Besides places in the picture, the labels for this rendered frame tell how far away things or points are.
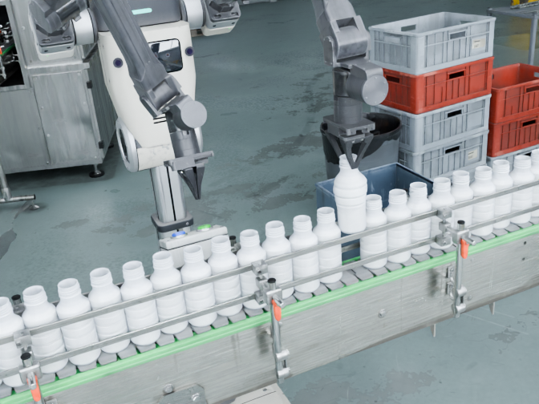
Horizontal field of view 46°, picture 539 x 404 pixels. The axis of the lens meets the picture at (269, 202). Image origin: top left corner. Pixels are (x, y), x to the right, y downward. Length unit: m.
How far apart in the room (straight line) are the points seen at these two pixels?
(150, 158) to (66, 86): 3.11
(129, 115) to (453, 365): 1.71
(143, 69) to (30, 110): 3.62
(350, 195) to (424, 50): 2.33
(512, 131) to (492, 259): 2.78
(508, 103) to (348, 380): 2.24
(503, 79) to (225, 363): 3.71
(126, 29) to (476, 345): 2.10
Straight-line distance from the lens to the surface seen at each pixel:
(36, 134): 4.99
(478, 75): 3.93
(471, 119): 3.97
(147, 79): 1.36
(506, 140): 4.34
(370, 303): 1.44
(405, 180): 2.15
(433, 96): 3.71
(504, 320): 3.09
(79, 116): 4.89
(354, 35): 1.24
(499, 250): 1.62
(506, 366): 2.83
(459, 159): 4.00
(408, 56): 3.61
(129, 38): 1.32
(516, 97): 4.29
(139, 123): 1.73
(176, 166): 1.38
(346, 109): 1.26
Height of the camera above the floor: 1.74
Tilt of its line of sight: 24 degrees down
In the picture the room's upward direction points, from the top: 5 degrees counter-clockwise
